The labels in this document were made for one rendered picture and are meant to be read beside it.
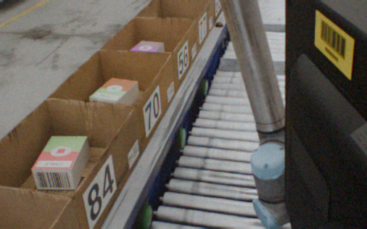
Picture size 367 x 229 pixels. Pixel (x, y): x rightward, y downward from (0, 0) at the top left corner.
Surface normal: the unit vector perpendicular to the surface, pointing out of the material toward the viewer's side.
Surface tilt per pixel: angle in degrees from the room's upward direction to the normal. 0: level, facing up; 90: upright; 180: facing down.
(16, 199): 90
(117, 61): 90
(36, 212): 90
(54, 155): 0
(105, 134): 89
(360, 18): 14
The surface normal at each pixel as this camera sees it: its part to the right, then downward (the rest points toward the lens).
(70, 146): -0.05, -0.86
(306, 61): -0.55, -0.69
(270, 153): -0.27, -0.81
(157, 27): -0.24, 0.50
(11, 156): 0.97, 0.07
